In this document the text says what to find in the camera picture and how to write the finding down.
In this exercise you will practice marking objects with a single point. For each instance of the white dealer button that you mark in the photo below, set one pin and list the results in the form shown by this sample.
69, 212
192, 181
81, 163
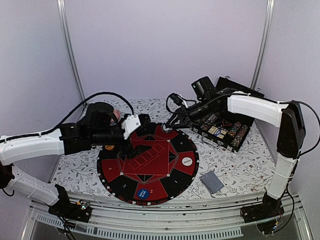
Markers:
187, 161

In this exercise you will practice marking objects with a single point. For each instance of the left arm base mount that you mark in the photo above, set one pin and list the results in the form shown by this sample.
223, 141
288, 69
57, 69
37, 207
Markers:
79, 211

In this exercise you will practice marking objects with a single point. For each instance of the red patterned small bowl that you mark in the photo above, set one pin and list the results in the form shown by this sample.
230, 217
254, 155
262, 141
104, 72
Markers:
116, 116

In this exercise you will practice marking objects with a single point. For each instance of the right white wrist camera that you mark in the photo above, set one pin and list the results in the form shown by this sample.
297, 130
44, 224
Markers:
179, 100

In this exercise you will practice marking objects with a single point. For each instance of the black poker chip case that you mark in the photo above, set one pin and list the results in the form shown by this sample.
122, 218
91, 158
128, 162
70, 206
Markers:
226, 121

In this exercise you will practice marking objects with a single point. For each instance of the blue small blind button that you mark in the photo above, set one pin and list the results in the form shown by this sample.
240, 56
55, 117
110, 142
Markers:
143, 193

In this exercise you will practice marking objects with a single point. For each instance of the chip row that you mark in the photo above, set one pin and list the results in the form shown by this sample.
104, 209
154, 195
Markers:
210, 121
239, 136
234, 130

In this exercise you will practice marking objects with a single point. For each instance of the chip row inner right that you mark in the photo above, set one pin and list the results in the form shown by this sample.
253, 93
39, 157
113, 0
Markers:
234, 130

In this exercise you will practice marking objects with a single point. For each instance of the chip row outer right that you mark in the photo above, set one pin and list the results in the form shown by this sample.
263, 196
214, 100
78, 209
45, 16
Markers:
239, 136

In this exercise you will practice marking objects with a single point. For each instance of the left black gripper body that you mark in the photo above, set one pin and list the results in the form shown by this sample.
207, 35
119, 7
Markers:
101, 137

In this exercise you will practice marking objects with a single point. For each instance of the small poker chip stack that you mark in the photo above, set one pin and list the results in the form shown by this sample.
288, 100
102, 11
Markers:
164, 128

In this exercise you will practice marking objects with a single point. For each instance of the orange big blind button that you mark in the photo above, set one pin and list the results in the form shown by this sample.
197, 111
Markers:
109, 147

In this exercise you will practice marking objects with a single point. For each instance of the right aluminium frame post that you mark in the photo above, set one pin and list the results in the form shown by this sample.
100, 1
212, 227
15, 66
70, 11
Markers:
268, 17

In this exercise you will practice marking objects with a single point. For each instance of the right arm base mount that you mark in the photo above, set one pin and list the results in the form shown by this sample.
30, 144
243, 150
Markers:
269, 208

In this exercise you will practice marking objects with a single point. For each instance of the boxed texas holdem cards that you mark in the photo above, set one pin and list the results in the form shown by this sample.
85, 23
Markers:
218, 131

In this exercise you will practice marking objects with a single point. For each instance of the aluminium frame post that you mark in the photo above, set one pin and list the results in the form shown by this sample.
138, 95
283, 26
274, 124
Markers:
268, 17
69, 48

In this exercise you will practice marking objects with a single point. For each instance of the round red black poker mat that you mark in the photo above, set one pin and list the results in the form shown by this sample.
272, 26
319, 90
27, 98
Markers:
159, 169

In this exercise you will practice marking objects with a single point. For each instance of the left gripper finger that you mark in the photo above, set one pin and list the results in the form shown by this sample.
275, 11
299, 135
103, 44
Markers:
132, 152
144, 120

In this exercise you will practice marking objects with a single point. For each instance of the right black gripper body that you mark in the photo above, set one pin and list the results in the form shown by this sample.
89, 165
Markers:
200, 113

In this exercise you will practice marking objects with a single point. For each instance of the chrome case handle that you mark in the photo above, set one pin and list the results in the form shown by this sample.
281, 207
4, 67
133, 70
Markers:
211, 142

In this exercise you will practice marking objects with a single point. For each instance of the aluminium front rail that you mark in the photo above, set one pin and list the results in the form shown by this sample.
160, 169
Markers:
207, 218

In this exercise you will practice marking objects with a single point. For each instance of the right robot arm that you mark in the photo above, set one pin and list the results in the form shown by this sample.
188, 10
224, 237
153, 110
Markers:
285, 131

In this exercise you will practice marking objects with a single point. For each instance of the left aluminium frame post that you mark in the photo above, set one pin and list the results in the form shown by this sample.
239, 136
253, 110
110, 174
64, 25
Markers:
69, 48

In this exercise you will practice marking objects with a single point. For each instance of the blue playing card deck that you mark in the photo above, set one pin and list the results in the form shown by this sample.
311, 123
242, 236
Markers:
211, 182

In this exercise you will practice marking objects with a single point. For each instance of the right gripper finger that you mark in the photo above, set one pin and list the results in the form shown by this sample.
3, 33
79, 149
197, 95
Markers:
181, 124
173, 117

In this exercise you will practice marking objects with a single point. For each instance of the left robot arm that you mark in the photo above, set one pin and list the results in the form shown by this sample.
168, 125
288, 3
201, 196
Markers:
61, 140

